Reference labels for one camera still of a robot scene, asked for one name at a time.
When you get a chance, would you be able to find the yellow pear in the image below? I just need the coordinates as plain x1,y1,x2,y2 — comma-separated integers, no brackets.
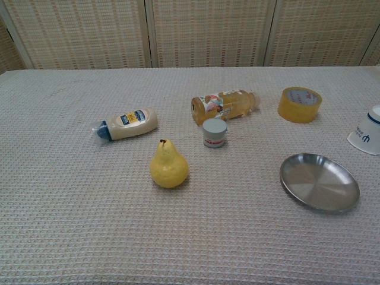
150,138,190,189

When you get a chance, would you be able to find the mayonnaise squeeze bottle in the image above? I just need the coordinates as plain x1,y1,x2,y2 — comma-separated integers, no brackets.
91,107,159,144

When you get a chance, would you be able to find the white paper cup blue print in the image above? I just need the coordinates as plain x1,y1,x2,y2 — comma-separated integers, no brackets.
346,104,380,156

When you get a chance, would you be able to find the round metal plate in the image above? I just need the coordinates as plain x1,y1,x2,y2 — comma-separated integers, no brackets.
280,153,361,214

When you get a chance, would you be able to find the small grey can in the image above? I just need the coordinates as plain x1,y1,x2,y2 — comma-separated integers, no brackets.
202,119,229,148

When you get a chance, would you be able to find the beige waffle tablecloth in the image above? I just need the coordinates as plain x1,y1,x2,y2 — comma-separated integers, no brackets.
0,66,380,285

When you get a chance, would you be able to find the yellow juice bottle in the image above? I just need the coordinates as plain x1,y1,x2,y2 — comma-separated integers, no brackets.
191,90,261,127

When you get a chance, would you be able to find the woven folding screen panel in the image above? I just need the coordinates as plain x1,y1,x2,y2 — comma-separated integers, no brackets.
147,0,278,68
0,0,154,71
264,0,380,67
360,32,380,67
0,17,26,75

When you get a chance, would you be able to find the yellow packing tape roll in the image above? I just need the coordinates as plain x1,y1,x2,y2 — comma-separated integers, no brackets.
277,86,323,124

